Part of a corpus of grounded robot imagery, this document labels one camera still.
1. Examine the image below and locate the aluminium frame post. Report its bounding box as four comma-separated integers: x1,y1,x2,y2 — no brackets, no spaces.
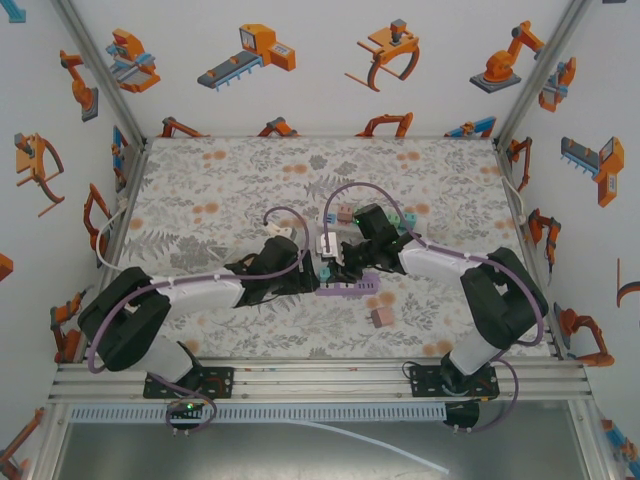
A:
49,0,150,150
491,0,596,150

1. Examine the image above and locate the floral table cloth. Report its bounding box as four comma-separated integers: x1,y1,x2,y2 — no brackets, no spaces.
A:
117,135,554,360

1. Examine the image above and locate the grey metal panel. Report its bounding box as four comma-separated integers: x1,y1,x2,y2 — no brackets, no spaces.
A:
59,419,581,480

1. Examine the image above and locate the purple power strip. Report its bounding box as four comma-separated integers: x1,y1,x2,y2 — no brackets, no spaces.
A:
314,273,382,300

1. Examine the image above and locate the white plastic tube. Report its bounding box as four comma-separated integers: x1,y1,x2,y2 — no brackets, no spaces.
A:
287,418,451,475

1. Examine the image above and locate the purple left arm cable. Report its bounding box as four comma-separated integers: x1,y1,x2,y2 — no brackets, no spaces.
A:
87,205,311,439

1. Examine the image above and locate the black controller board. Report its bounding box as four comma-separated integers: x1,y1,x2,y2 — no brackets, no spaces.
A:
166,398,209,437
443,401,481,434

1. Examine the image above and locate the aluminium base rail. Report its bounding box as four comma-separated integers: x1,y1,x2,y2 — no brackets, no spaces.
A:
47,356,595,407

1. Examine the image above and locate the white cable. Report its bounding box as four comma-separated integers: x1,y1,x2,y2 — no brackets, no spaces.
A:
97,197,127,271

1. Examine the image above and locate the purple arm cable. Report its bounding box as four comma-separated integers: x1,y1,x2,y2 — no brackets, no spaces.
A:
322,180,550,435
87,205,311,439

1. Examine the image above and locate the white slotted cable duct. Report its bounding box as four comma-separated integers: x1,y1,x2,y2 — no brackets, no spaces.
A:
67,403,450,425

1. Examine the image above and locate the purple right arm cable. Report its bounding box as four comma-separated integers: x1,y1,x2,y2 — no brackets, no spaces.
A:
322,180,550,435

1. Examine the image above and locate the aluminium side rail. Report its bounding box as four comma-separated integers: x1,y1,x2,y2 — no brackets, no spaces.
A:
47,139,152,401
492,139,592,362

